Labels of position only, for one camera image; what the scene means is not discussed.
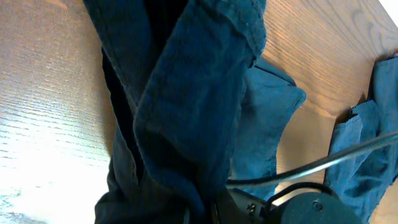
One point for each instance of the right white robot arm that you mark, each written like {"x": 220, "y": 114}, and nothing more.
{"x": 300, "y": 203}

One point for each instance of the dark blue shorts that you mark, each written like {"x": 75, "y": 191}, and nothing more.
{"x": 194, "y": 102}

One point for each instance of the dark blue clothes pile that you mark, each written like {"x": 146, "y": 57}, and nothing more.
{"x": 371, "y": 133}

